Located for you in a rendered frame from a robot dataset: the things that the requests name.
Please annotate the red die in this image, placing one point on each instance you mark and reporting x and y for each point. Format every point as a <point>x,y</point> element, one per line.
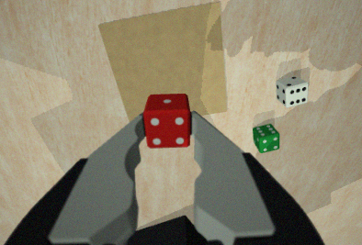
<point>167,121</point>

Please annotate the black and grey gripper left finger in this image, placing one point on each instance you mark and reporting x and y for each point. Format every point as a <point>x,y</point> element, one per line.
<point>94,202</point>

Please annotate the tan flat mat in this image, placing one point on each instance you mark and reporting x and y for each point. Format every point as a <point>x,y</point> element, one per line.
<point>173,52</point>

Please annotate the green die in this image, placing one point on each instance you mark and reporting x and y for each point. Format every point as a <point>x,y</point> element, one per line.
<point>266,138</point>

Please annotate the white die with black pips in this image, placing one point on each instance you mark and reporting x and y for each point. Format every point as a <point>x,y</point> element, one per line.
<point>292,91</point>

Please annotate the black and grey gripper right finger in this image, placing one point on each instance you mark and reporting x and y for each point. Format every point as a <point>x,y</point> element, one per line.
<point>237,201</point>

